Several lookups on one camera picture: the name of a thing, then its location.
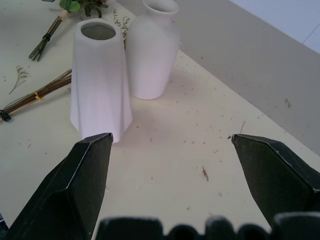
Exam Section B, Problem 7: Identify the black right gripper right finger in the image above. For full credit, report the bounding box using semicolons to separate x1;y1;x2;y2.
231;133;320;229

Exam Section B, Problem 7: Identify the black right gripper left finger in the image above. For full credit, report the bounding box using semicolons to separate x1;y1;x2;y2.
5;132;114;240

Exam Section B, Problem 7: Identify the white twisted ceramic vase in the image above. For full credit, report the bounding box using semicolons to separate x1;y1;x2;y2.
69;19;133;144

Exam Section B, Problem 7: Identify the white bottle-shaped ceramic vase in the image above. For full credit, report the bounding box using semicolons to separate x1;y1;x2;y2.
124;0;181;100

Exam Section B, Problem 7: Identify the brown dried twig bundle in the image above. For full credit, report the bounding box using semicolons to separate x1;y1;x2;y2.
0;9;131;124

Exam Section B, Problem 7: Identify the small dried sprig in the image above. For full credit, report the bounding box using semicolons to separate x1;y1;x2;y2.
8;65;31;95

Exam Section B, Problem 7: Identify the green-stemmed flower bouquet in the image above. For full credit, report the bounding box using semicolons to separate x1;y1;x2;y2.
28;0;110;62

